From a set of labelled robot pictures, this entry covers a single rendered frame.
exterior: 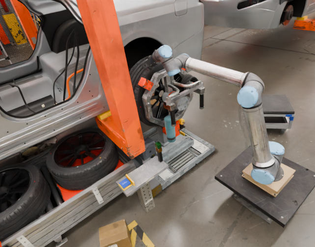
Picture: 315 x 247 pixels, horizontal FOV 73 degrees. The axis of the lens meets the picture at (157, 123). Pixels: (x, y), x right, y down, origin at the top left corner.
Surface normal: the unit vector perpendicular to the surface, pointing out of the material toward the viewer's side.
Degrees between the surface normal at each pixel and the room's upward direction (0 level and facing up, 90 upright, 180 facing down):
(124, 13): 90
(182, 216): 0
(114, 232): 0
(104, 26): 90
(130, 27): 90
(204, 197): 0
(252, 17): 98
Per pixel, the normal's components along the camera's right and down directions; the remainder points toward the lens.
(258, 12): -0.30, 0.59
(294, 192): -0.13, -0.80
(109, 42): 0.61, 0.40
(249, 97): -0.64, 0.42
